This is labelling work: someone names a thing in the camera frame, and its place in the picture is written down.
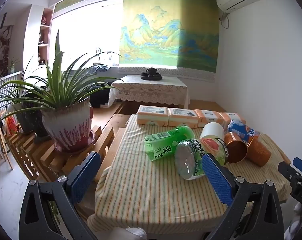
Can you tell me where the white radiator cover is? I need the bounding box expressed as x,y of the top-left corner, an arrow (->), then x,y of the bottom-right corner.
0,71 -> 24,122

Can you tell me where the orange tissue packet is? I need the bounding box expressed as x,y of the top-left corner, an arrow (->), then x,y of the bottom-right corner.
137,105 -> 169,126
168,108 -> 199,128
194,109 -> 225,128
219,112 -> 246,130

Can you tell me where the red pot saucer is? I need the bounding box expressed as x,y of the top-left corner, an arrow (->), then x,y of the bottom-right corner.
53,129 -> 96,153

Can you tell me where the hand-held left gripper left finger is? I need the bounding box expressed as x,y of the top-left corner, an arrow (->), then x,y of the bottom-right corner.
18,151 -> 102,240

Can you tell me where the wooden plant stand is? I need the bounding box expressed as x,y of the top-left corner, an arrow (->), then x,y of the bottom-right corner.
0,124 -> 114,183

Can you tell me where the white paper cup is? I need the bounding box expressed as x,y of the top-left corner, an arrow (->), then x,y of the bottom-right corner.
199,122 -> 225,140

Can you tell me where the orange cup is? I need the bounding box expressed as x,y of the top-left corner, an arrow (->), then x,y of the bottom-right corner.
245,137 -> 271,167

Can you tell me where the air conditioner cable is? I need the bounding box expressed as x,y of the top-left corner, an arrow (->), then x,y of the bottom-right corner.
219,11 -> 230,29

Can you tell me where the orange plastic bag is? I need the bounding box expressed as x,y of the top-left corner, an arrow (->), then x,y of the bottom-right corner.
5,116 -> 21,135

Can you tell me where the wooden table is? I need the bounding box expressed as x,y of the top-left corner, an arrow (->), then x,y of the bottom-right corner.
91,113 -> 291,183

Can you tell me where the small green spider plant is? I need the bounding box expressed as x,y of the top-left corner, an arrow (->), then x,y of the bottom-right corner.
0,54 -> 50,123

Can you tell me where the dark flower pot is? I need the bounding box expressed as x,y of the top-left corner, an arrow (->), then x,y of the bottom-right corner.
14,94 -> 51,138

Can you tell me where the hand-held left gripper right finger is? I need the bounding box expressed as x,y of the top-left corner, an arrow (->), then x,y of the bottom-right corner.
202,152 -> 284,240

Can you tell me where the white cloth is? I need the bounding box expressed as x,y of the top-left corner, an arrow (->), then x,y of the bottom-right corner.
110,227 -> 148,240

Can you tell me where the copper metal cup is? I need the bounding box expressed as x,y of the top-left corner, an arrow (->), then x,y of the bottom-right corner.
224,132 -> 248,165

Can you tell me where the grapefruit green tea bottle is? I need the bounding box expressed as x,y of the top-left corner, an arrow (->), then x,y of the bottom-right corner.
174,138 -> 228,180

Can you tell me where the large green spider plant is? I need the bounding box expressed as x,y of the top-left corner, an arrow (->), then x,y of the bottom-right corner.
0,29 -> 124,114

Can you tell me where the wooden chair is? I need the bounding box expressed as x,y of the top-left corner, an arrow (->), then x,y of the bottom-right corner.
0,109 -> 14,171

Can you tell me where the low table with lace cloth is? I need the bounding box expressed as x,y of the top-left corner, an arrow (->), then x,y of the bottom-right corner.
108,74 -> 190,108

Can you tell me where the landscape painting curtain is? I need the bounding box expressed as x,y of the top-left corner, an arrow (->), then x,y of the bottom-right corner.
118,0 -> 220,82

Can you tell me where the blue and white cup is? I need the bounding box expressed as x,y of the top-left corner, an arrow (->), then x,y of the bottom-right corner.
227,120 -> 261,144

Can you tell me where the large glazed flower pot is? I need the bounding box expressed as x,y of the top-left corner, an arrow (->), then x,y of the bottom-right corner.
40,96 -> 94,152

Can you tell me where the white wall shelf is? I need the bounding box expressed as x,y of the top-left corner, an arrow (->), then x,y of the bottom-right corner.
23,4 -> 54,68

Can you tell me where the black tea tray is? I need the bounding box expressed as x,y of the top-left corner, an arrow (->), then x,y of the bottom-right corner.
140,71 -> 163,81

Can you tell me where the striped tablecloth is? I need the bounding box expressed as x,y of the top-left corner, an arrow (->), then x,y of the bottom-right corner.
87,114 -> 292,236

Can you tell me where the dark bag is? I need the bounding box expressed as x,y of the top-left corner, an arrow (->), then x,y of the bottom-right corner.
89,79 -> 124,108

